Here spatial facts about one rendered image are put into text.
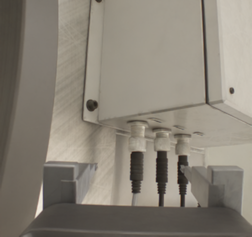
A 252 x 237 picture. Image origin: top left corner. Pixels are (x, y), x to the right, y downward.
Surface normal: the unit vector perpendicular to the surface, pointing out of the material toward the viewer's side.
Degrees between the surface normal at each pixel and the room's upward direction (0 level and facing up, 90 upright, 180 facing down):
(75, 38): 90
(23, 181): 90
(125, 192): 90
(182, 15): 137
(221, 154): 180
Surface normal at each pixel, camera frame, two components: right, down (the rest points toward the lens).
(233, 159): -0.51, 0.50
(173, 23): -0.66, -0.21
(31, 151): 0.76, -0.14
